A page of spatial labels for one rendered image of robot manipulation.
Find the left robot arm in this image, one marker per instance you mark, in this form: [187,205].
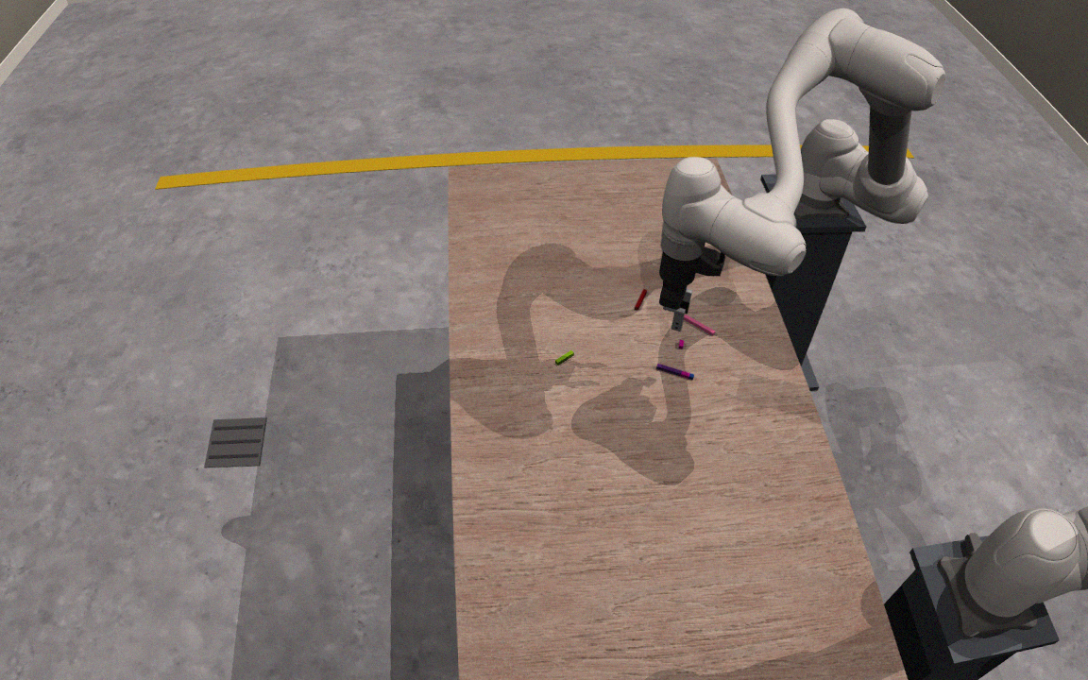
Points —
[1024,561]

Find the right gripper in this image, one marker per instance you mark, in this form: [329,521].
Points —
[677,270]

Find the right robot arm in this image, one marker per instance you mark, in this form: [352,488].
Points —
[895,76]

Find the pink rod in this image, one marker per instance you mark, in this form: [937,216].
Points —
[699,325]

